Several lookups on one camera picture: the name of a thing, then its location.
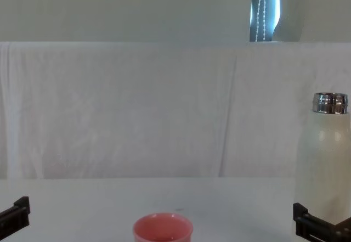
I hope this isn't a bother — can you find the cream vacuum bottle steel neck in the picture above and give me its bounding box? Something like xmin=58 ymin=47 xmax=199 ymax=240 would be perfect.
xmin=293 ymin=92 xmax=351 ymax=224

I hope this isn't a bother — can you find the white table cloth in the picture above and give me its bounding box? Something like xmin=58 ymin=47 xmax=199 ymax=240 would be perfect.
xmin=0 ymin=177 xmax=351 ymax=242

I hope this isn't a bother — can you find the pink cup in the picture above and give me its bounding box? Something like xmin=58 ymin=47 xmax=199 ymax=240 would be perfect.
xmin=132 ymin=212 xmax=194 ymax=242

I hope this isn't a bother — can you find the white draped backdrop cloth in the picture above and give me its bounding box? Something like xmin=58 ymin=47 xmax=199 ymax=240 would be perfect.
xmin=0 ymin=41 xmax=351 ymax=180

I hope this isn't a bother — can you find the white curtain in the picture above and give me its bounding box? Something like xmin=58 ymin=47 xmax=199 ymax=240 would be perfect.
xmin=0 ymin=0 xmax=351 ymax=44

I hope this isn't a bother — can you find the white bead cord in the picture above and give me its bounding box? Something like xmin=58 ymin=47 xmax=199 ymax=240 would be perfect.
xmin=262 ymin=0 xmax=267 ymax=42
xmin=254 ymin=0 xmax=264 ymax=42

